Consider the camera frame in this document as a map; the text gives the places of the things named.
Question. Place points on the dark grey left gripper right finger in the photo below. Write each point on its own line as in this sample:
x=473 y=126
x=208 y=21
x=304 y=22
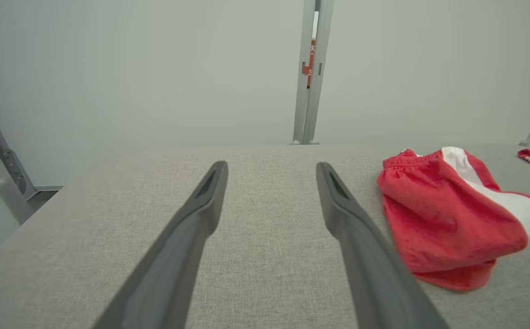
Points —
x=365 y=256

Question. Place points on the red printed sign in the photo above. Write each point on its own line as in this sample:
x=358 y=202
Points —
x=311 y=59

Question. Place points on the red shorts with white stripe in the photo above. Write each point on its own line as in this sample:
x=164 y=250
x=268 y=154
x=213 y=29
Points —
x=429 y=219

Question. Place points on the grey double metal post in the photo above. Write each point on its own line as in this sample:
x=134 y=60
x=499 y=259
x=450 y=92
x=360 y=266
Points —
x=301 y=114

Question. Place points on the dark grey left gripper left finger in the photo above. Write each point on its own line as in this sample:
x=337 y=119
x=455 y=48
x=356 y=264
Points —
x=187 y=237

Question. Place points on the grey metal frame with curved leg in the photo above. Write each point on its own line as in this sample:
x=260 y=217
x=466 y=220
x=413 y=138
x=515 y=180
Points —
x=7 y=160

